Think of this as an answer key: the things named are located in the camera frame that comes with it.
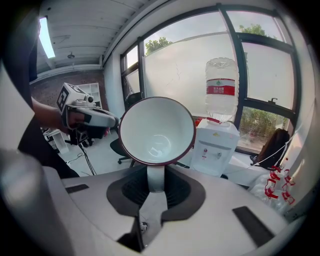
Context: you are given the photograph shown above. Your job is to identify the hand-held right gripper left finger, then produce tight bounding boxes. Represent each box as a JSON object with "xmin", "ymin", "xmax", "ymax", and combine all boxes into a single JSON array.
[{"xmin": 60, "ymin": 164, "xmax": 149, "ymax": 256}]

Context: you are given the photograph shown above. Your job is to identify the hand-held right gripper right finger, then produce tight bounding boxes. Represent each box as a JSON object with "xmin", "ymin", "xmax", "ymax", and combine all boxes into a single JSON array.
[{"xmin": 144, "ymin": 166, "xmax": 289, "ymax": 256}]

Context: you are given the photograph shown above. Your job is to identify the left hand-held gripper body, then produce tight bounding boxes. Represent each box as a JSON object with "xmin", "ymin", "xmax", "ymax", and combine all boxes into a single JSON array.
[{"xmin": 56, "ymin": 82, "xmax": 120, "ymax": 146}]

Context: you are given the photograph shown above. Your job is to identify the white cup dark red rim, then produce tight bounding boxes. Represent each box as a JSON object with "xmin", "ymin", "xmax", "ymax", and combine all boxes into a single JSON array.
[{"xmin": 118, "ymin": 96, "xmax": 197, "ymax": 194}]

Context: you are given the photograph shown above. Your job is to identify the white water dispenser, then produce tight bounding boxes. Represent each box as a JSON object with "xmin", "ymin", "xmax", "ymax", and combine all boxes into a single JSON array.
[{"xmin": 189, "ymin": 118, "xmax": 241, "ymax": 178}]

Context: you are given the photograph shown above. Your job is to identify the person's left forearm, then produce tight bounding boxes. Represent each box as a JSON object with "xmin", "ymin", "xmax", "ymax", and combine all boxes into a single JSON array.
[{"xmin": 31, "ymin": 96, "xmax": 69, "ymax": 134}]

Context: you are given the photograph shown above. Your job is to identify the clear water bottle red label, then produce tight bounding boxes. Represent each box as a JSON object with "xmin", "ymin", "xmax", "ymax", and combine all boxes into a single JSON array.
[{"xmin": 204, "ymin": 57, "xmax": 240, "ymax": 127}]

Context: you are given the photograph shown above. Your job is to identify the person's left hand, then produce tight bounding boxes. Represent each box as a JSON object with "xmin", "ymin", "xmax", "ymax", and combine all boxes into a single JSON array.
[{"xmin": 67, "ymin": 111, "xmax": 86, "ymax": 130}]

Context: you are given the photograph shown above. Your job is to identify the black office chair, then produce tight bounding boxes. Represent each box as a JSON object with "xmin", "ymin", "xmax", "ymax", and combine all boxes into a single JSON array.
[{"xmin": 109, "ymin": 91, "xmax": 149, "ymax": 168}]

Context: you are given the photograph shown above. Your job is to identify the black tripod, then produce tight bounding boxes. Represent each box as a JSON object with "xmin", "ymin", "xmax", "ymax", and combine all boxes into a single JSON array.
[{"xmin": 65, "ymin": 139, "xmax": 97, "ymax": 176}]

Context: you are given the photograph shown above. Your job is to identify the small white table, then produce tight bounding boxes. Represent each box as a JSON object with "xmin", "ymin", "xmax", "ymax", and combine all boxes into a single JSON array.
[{"xmin": 42, "ymin": 128, "xmax": 70, "ymax": 155}]

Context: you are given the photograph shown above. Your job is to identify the person's black clothing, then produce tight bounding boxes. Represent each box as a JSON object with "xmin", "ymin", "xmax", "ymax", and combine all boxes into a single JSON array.
[{"xmin": 4, "ymin": 14, "xmax": 81, "ymax": 179}]

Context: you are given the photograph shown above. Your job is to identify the dark brown backpack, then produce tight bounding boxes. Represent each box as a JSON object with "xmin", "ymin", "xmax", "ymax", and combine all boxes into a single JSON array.
[{"xmin": 256, "ymin": 128, "xmax": 291, "ymax": 164}]

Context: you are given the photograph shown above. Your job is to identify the long ceiling light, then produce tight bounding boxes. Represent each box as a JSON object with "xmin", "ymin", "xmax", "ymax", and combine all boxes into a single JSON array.
[{"xmin": 38, "ymin": 15, "xmax": 57, "ymax": 60}]

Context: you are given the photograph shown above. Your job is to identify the clear plastic bag red handles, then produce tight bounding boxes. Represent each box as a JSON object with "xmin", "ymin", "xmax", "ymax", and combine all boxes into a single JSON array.
[{"xmin": 249, "ymin": 163, "xmax": 297, "ymax": 216}]

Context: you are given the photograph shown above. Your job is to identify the white cable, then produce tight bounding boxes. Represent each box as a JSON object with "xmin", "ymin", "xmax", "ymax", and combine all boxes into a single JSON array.
[{"xmin": 249, "ymin": 138, "xmax": 294, "ymax": 168}]

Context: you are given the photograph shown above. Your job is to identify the black window frame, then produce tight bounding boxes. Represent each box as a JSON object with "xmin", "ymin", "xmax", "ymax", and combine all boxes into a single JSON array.
[{"xmin": 119, "ymin": 3, "xmax": 302, "ymax": 155}]

